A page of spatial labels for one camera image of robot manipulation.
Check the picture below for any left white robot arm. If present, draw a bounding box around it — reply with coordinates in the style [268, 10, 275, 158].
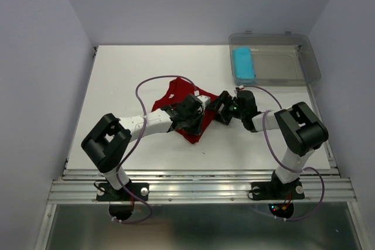
[81, 93, 210, 202]

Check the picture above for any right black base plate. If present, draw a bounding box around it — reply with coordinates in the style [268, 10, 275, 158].
[247, 181, 305, 201]

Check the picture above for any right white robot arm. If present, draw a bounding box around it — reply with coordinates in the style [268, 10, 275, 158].
[208, 88, 329, 201]

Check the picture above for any rolled light blue t shirt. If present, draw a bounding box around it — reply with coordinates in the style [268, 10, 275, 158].
[233, 47, 255, 79]

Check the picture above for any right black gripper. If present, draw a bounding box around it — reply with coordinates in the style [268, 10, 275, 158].
[204, 90, 245, 124]

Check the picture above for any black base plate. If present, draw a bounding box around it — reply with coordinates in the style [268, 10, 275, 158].
[247, 181, 305, 201]
[93, 181, 149, 202]

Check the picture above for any red t shirt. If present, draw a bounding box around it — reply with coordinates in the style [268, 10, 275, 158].
[151, 78, 216, 144]

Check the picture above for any aluminium mounting rail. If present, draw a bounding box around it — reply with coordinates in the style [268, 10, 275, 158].
[47, 169, 357, 205]

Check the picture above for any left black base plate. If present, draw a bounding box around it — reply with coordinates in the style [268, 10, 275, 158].
[93, 181, 149, 202]

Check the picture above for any clear plastic bin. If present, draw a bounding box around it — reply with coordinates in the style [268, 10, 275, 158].
[229, 32, 321, 87]

